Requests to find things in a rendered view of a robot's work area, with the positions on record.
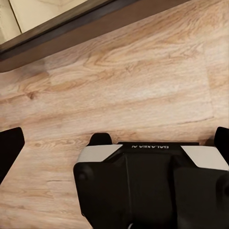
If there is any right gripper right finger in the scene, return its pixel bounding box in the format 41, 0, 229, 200
214, 127, 229, 165

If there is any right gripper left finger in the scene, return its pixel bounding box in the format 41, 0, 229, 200
0, 127, 25, 184

